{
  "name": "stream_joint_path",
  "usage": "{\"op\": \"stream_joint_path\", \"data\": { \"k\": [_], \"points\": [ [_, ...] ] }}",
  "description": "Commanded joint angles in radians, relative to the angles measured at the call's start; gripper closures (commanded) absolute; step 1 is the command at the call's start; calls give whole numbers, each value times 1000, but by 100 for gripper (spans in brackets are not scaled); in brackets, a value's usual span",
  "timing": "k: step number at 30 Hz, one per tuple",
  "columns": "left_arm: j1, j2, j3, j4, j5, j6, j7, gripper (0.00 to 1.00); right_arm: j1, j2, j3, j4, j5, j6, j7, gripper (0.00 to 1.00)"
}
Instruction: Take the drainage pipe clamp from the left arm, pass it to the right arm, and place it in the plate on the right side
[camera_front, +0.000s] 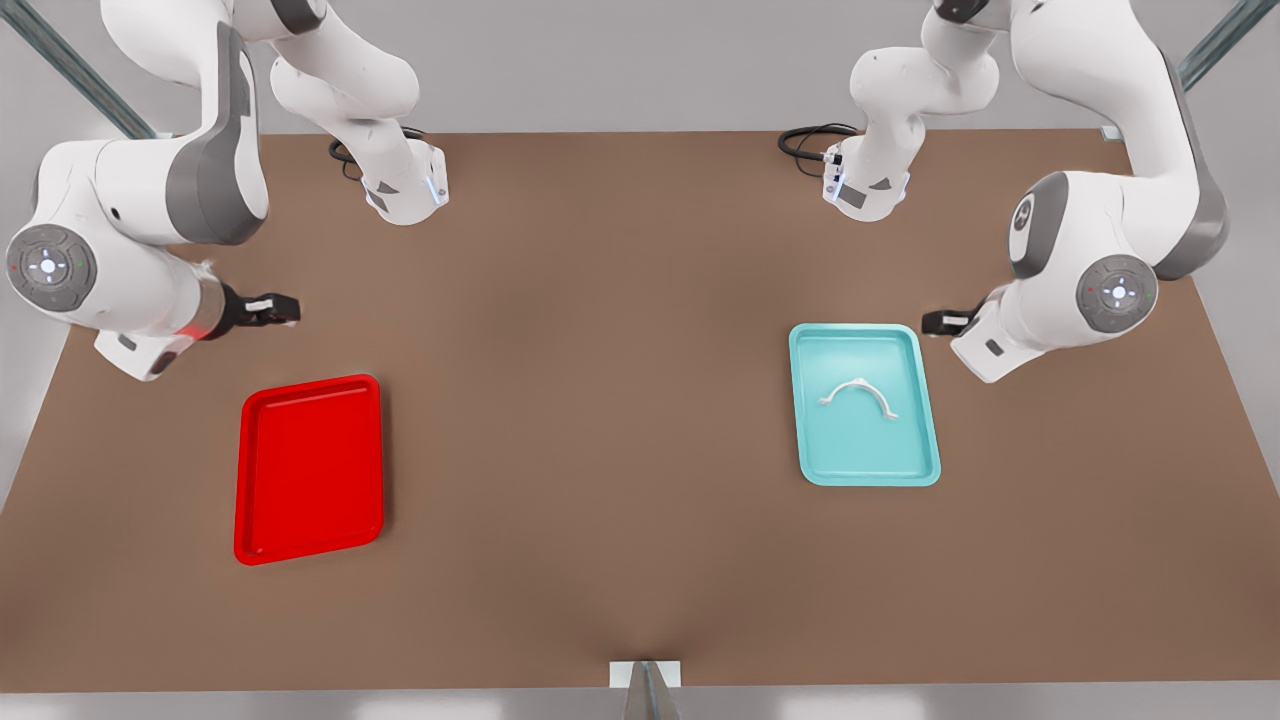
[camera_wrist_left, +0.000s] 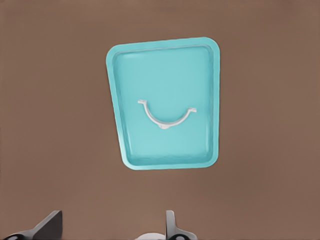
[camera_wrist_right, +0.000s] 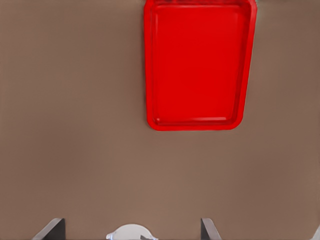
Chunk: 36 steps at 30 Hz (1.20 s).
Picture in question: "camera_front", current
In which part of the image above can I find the silver frame post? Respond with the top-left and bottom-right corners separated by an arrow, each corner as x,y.
1100,0 -> 1280,141
609,659 -> 683,720
0,0 -> 159,141

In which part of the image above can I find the teal rectangular tray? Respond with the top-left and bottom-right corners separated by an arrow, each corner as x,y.
788,322 -> 943,489

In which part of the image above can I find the red rectangular tray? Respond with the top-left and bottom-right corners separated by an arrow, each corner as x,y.
234,374 -> 386,567

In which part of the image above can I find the white drainage pipe clamp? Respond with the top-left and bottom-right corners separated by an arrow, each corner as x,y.
818,378 -> 900,422

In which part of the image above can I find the black cable loop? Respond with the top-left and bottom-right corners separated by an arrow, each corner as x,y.
777,123 -> 863,179
328,127 -> 428,183

